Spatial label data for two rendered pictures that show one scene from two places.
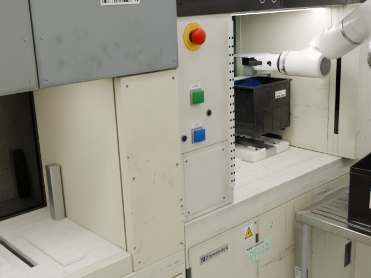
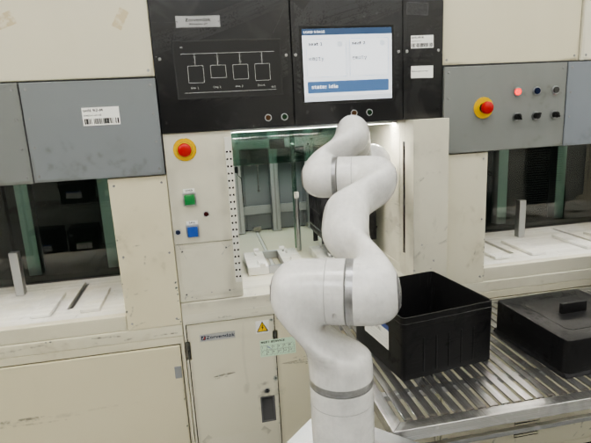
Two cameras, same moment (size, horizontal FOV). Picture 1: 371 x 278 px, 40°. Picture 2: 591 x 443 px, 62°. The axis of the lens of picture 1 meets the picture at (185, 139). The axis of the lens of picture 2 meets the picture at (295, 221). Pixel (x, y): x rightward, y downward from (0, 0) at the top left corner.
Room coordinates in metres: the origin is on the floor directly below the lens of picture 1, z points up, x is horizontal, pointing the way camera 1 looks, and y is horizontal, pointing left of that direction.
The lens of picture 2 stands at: (0.18, -1.07, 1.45)
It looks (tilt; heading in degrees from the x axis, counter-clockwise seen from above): 13 degrees down; 32
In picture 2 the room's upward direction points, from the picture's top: 3 degrees counter-clockwise
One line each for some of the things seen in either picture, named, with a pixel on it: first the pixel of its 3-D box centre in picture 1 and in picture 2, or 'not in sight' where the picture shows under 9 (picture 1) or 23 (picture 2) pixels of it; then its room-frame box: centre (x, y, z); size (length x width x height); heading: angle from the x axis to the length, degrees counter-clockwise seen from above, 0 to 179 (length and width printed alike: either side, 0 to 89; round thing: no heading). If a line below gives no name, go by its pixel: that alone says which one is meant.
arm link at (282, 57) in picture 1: (287, 63); not in sight; (1.73, -0.36, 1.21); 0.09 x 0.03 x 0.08; 132
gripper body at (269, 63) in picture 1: (274, 62); not in sight; (1.78, -0.32, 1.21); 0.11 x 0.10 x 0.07; 42
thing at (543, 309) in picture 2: not in sight; (572, 323); (1.66, -1.05, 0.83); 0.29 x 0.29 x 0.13; 44
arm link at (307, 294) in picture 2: not in sight; (321, 321); (0.92, -0.66, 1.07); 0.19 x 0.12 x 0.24; 111
